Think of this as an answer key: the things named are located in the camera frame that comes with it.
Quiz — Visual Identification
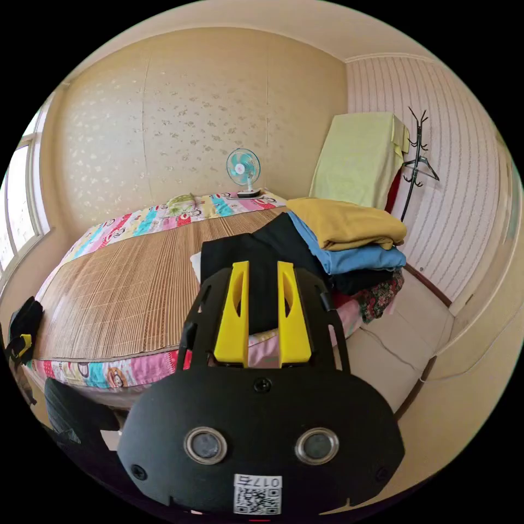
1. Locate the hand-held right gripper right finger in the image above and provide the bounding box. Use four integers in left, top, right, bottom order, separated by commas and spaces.
277, 260, 313, 368

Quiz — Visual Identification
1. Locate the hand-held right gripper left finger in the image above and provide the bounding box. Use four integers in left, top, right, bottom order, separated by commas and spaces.
213, 260, 250, 368

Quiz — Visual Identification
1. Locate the person's left hand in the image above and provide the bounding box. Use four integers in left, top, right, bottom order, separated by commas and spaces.
9, 360, 38, 407

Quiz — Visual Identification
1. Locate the person's body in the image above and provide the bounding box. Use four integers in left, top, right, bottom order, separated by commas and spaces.
43, 377, 128, 463

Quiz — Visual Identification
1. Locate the bed with woven mat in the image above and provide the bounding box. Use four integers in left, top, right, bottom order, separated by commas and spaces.
24, 189, 369, 401

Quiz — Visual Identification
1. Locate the cream sofa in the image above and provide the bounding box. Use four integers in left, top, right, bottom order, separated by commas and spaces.
334, 261, 456, 422

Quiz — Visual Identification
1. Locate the pile of clothes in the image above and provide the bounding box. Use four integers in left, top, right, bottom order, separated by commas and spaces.
189, 196, 409, 337

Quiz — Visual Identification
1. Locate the window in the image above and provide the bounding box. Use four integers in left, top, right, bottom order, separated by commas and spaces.
0, 93, 53, 285

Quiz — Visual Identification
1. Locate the small green patterned pillow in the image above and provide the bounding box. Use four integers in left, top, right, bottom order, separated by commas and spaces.
165, 192, 198, 217

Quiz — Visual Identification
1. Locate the small teal table fan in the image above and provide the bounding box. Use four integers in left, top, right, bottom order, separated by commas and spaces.
225, 147, 263, 200

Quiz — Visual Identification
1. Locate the black coat rack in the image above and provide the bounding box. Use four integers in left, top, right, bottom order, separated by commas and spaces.
398, 105, 441, 224

